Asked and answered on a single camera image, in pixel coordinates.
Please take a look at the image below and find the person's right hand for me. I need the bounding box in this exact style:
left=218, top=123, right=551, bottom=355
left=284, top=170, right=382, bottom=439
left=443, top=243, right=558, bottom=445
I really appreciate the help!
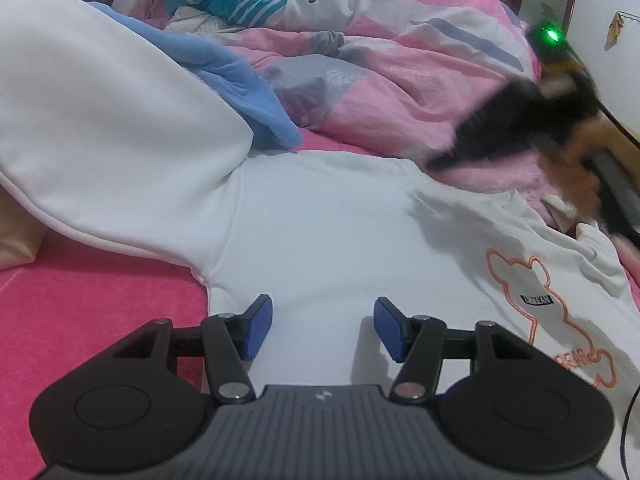
left=540, top=115, right=616, bottom=216

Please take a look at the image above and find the beige cloth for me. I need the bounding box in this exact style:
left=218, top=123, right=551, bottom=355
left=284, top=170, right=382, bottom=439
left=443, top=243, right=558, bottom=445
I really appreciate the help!
left=0, top=180, right=47, bottom=268

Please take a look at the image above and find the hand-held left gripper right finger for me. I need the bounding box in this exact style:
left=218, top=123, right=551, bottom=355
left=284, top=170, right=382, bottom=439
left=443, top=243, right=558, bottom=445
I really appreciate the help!
left=372, top=296, right=533, bottom=406

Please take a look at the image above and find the white sweatshirt with orange print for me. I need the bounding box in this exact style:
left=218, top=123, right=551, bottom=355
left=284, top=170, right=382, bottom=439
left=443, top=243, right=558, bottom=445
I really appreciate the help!
left=0, top=0, right=640, bottom=411

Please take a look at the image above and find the pink patterned quilt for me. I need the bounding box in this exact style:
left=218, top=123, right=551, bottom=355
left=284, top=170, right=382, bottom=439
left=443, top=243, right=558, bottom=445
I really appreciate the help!
left=112, top=0, right=551, bottom=196

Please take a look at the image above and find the pink floral bed sheet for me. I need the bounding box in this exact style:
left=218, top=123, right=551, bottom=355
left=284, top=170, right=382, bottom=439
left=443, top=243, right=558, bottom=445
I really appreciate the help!
left=0, top=127, right=418, bottom=463

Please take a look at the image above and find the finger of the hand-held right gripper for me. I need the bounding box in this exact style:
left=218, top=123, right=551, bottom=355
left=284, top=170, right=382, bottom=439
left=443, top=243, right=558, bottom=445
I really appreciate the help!
left=425, top=79, right=546, bottom=171

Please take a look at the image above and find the blue fleece garment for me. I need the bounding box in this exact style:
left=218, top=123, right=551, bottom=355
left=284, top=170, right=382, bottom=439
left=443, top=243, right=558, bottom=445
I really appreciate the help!
left=90, top=2, right=304, bottom=151

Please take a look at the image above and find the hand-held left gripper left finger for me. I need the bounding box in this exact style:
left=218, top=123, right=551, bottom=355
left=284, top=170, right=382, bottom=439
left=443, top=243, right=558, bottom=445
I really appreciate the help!
left=112, top=294, right=275, bottom=406

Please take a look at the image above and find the yellowish wall scrap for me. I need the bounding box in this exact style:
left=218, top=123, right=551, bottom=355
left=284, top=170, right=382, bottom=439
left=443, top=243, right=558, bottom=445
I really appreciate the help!
left=607, top=10, right=640, bottom=46

